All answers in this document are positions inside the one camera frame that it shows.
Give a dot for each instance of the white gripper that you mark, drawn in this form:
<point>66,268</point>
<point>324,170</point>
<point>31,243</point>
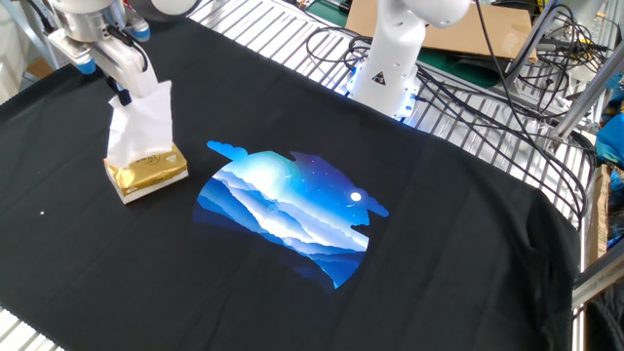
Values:
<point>129,68</point>

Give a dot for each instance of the white napkin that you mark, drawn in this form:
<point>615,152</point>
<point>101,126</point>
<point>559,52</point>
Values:
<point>141,127</point>

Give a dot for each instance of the gold tissue pack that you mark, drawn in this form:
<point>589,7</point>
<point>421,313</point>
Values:
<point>151,175</point>

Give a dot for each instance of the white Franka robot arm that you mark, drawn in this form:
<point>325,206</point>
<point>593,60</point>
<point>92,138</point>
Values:
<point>390,58</point>

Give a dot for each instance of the grey shelf upright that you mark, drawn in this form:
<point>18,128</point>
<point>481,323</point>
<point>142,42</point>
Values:
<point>34,41</point>

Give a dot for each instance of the black cloth with blue print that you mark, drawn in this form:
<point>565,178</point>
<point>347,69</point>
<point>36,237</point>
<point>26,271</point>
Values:
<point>146,273</point>

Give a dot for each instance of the brown cardboard sheet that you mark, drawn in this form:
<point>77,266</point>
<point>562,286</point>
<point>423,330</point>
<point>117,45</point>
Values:
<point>487,29</point>

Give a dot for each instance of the aluminium beam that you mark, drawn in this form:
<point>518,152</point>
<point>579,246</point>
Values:
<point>534,41</point>
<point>599,280</point>
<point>590,95</point>

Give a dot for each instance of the brown cardboard strip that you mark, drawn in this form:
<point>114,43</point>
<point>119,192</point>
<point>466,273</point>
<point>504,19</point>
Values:
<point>598,214</point>

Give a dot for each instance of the blue plastic bag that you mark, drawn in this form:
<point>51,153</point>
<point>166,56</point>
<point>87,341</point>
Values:
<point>612,141</point>

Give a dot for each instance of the black bag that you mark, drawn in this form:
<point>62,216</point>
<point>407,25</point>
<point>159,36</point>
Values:
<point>604,322</point>

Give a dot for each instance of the silver blue wrist mount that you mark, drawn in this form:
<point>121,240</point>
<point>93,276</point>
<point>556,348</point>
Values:
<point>66,46</point>

